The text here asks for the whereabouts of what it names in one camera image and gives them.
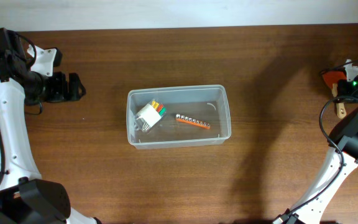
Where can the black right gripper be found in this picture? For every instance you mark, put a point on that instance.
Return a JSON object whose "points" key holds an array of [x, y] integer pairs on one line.
{"points": [[344, 86]]}

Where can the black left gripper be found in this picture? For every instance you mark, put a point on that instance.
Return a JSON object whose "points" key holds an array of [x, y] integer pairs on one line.
{"points": [[61, 93]]}

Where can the red scraper with wooden handle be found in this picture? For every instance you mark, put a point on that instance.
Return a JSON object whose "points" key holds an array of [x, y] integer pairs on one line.
{"points": [[331, 79]]}

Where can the clear case of coloured bits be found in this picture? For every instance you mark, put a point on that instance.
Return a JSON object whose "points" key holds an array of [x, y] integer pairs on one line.
{"points": [[148, 116]]}

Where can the clear plastic container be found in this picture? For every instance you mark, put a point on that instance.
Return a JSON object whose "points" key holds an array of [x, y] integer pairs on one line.
{"points": [[208, 103]]}

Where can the orange socket rail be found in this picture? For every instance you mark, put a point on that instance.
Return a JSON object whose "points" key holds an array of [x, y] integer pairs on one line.
{"points": [[195, 122]]}

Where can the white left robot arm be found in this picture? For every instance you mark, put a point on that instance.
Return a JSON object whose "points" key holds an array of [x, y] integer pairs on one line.
{"points": [[29, 77]]}

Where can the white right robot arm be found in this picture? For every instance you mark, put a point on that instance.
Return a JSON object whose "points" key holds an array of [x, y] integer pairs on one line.
{"points": [[342, 155]]}

